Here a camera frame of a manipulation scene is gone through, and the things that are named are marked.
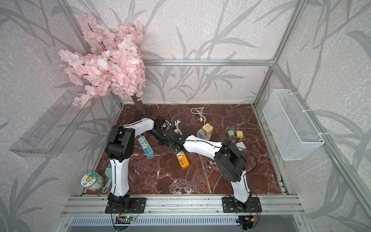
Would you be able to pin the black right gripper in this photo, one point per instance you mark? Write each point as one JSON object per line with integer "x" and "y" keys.
{"x": 170, "y": 148}

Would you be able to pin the blue power strip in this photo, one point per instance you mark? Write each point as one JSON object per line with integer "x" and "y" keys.
{"x": 146, "y": 146}

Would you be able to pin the round pink socket base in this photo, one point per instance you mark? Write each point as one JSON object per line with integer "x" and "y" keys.
{"x": 206, "y": 137}

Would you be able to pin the orange power strip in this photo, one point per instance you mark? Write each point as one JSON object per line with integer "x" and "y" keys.
{"x": 182, "y": 159}

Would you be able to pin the green plug adapter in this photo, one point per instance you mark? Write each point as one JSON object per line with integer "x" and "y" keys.
{"x": 230, "y": 133}

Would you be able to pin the yellow plug adapter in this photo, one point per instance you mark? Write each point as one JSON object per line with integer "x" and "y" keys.
{"x": 239, "y": 135}

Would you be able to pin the white charger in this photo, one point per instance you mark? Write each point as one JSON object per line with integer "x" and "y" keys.
{"x": 241, "y": 146}

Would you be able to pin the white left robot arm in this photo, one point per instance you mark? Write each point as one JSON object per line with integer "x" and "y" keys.
{"x": 146, "y": 124}

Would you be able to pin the blue cube adapter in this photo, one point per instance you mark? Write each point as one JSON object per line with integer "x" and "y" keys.
{"x": 201, "y": 134}

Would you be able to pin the beige cube adapter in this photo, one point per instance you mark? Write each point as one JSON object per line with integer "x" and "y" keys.
{"x": 207, "y": 129}

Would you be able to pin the green dustpan brush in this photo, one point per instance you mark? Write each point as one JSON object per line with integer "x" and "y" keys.
{"x": 108, "y": 174}

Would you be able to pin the round tape tin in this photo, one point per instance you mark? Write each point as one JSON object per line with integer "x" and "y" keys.
{"x": 92, "y": 181}

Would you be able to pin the pink cherry blossom tree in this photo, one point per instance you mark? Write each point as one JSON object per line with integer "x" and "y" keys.
{"x": 114, "y": 64}

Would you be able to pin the clear acrylic wall shelf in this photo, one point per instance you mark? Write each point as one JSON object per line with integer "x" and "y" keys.
{"x": 50, "y": 134}

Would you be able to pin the white wire mesh basket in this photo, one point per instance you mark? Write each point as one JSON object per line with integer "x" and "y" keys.
{"x": 293, "y": 131}

